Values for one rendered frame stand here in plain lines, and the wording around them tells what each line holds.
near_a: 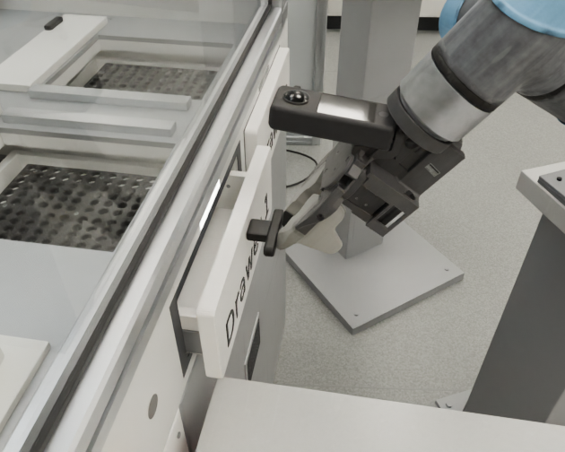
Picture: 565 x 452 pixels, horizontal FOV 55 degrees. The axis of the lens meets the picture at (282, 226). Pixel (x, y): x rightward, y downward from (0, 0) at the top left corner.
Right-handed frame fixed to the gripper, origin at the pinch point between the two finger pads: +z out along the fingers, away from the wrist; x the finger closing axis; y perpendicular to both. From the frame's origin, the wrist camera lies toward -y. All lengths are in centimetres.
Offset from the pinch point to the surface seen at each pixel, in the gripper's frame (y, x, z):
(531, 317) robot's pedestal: 62, 31, 11
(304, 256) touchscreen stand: 45, 86, 76
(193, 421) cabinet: 4.2, -14.4, 20.2
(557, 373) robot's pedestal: 68, 22, 12
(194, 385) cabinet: 1.6, -12.4, 16.5
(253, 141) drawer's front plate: -5.5, 17.0, 4.0
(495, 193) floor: 104, 138, 39
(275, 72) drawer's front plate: -6.4, 35.6, 2.9
